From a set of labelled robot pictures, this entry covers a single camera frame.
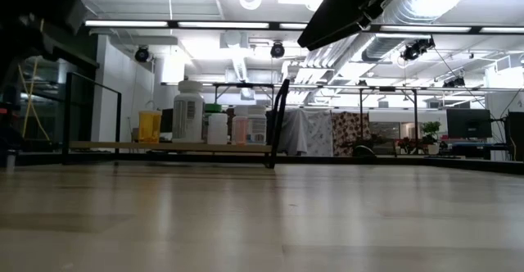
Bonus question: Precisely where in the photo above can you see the white bottle with barcode label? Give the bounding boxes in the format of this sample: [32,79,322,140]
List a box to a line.
[246,104,267,145]

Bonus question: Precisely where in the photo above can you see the black metal table frame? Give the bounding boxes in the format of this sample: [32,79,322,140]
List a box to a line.
[358,85,419,154]
[211,81,276,142]

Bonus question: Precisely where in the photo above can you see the small yellow medicine bottle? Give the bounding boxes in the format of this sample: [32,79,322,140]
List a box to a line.
[138,110,162,144]

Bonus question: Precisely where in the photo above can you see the wooden shelf with black frame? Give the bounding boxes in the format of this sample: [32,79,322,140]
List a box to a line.
[62,71,291,170]

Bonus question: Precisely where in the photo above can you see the black spotlight cluster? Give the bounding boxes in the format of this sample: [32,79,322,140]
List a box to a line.
[441,75,467,88]
[400,37,436,62]

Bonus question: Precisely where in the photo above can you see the red flowers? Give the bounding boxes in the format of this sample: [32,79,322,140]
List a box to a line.
[395,137,418,155]

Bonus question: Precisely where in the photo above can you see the white draped cloth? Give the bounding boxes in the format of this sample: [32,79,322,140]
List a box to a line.
[278,108,335,157]

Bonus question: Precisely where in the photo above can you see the green-capped medicine bottle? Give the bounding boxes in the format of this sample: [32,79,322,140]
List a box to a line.
[203,102,224,116]

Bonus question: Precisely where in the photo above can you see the large white medicine bottle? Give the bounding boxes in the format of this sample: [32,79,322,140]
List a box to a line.
[171,79,206,143]

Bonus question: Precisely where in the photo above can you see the small translucent white bottle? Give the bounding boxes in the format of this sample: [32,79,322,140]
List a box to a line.
[206,112,229,145]

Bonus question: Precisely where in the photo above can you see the yellow cable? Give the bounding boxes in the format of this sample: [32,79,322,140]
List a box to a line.
[16,57,52,142]

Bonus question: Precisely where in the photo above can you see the long black light bar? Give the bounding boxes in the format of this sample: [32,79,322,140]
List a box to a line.
[84,17,524,35]

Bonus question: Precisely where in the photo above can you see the small orange bottle white cap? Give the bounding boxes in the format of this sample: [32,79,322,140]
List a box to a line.
[232,116,249,146]

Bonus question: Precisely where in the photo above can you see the small potted green plant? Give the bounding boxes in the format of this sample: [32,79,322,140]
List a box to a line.
[420,120,443,155]

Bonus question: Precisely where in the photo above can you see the black computer monitor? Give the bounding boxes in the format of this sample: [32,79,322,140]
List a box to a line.
[504,111,524,161]
[160,107,175,134]
[445,107,493,139]

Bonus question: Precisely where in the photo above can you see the black round ceiling camera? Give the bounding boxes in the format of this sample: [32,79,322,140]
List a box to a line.
[133,45,151,63]
[269,41,287,59]

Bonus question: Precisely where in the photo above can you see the floral patterned cloth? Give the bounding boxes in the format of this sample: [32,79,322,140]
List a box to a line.
[330,111,372,157]

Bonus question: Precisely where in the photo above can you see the silver ventilation duct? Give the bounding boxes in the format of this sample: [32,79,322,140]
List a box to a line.
[359,34,410,63]

